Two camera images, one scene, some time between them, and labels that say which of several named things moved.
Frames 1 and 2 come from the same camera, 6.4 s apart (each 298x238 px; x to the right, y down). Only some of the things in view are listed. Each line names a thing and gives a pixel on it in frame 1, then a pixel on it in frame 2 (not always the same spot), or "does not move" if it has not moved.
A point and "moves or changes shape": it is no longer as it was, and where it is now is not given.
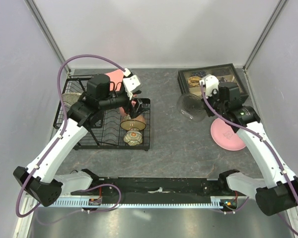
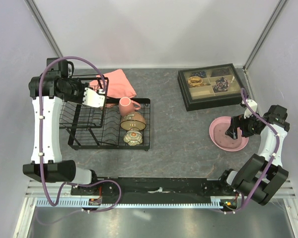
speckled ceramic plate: (71, 98) moves or changes shape
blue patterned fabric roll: (199, 73) does not move
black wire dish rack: (109, 135) does not move
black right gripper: (210, 112) → (239, 121)
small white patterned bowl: (133, 137) does not move
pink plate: (223, 135) does not move
